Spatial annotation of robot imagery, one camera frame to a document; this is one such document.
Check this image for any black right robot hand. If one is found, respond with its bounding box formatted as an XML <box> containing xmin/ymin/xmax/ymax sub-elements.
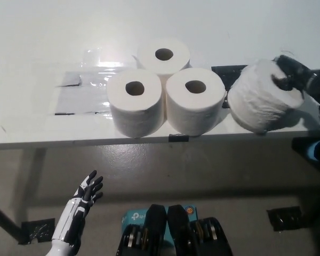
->
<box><xmin>271</xmin><ymin>54</ymin><xmax>318</xmax><ymax>93</ymax></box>

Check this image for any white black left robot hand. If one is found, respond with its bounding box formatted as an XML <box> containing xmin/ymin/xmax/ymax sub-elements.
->
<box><xmin>52</xmin><ymin>170</ymin><xmax>104</xmax><ymax>249</ymax></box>

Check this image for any wrinkled white toilet paper roll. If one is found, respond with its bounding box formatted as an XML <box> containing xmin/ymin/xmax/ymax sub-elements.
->
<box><xmin>227</xmin><ymin>58</ymin><xmax>306</xmax><ymax>134</ymax></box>

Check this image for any smooth white toilet paper roll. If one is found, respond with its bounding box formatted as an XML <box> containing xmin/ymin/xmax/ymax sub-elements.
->
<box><xmin>165</xmin><ymin>68</ymin><xmax>226</xmax><ymax>136</ymax></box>
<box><xmin>137</xmin><ymin>37</ymin><xmax>191</xmax><ymax>77</ymax></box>
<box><xmin>106</xmin><ymin>69</ymin><xmax>162</xmax><ymax>139</ymax></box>

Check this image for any black floor tape patch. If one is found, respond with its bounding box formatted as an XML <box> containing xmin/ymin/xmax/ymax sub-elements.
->
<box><xmin>21</xmin><ymin>218</ymin><xmax>55</xmax><ymax>245</ymax></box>
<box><xmin>266</xmin><ymin>206</ymin><xmax>302</xmax><ymax>232</ymax></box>

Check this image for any grey upright table leg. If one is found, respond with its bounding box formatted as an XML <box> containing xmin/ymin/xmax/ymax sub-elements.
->
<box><xmin>29</xmin><ymin>148</ymin><xmax>47</xmax><ymax>203</ymax></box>

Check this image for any teal tp-link cardboard box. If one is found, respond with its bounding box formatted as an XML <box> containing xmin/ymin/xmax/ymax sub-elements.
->
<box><xmin>122</xmin><ymin>204</ymin><xmax>198</xmax><ymax>241</ymax></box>

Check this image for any black square tape patch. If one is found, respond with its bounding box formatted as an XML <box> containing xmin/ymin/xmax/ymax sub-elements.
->
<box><xmin>211</xmin><ymin>65</ymin><xmax>247</xmax><ymax>109</ymax></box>

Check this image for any black diagonal table leg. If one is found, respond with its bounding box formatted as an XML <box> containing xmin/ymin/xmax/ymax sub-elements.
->
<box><xmin>0</xmin><ymin>199</ymin><xmax>22</xmax><ymax>238</ymax></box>

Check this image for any black object with blue spot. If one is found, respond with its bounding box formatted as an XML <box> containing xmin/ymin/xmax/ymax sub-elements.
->
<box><xmin>292</xmin><ymin>137</ymin><xmax>320</xmax><ymax>162</ymax></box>

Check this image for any grey glossy tape patch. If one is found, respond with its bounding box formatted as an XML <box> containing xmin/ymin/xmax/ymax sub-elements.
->
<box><xmin>47</xmin><ymin>47</ymin><xmax>139</xmax><ymax>116</ymax></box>

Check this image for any small black tape strip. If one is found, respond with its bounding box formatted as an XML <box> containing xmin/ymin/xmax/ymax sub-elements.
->
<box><xmin>168</xmin><ymin>134</ymin><xmax>189</xmax><ymax>143</ymax></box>

